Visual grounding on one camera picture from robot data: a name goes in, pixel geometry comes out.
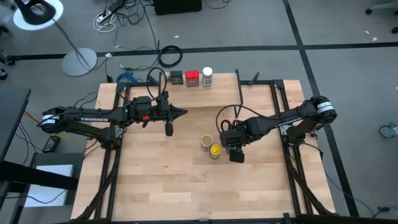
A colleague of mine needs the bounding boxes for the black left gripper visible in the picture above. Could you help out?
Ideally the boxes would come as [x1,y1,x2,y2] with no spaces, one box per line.
[152,91,188,124]

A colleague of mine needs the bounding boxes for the yellow-lid brown spice bottle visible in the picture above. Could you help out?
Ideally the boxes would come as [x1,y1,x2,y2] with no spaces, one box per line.
[209,144,222,161]

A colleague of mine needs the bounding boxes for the tan-lid furikake jar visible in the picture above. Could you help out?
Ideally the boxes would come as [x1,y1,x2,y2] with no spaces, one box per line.
[200,134,214,152]

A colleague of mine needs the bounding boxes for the dark green spice tin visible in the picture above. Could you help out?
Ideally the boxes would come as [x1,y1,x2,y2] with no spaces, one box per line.
[170,70,184,86]

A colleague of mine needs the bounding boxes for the red smoked paprika tin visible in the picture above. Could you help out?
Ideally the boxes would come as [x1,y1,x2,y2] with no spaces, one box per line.
[185,70,200,88]

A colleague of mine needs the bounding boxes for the white-lid bagel sesame jar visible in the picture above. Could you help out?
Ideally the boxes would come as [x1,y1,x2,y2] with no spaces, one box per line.
[201,67,214,88]

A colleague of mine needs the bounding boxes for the wooden shelf black metal legs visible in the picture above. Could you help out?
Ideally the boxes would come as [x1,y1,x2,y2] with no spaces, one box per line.
[156,68,247,119]

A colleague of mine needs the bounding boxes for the black computer case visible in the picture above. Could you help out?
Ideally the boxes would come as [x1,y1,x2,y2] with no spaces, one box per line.
[152,0,203,16]

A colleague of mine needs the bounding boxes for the white floor lamp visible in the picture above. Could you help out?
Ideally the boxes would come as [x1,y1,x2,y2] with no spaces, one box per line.
[12,0,98,77]

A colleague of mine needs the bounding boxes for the white power strip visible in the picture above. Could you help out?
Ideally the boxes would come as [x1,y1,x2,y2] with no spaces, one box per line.
[92,8,118,34]

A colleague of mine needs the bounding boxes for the black power adapter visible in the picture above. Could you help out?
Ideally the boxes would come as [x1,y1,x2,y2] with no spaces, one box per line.
[42,135,62,154]

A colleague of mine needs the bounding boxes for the white box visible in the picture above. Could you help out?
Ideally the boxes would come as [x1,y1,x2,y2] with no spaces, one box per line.
[24,164,75,208]

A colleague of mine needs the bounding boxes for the grey caster wheel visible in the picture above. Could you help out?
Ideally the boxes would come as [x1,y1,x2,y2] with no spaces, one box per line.
[379,122,398,139]

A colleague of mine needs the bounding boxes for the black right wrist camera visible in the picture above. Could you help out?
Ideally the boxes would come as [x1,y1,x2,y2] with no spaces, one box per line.
[229,148,246,164]

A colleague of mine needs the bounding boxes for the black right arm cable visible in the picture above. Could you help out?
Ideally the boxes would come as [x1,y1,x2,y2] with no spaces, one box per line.
[215,104,277,133]

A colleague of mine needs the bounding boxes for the black coiled cable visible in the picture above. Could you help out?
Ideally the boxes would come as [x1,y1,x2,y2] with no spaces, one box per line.
[157,45,183,68]

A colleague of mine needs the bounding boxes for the blue cable bundle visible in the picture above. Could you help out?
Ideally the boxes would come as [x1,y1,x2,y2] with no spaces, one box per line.
[116,72,144,84]

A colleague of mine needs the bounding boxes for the yellow cable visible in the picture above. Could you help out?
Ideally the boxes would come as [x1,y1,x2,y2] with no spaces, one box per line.
[23,111,88,146]

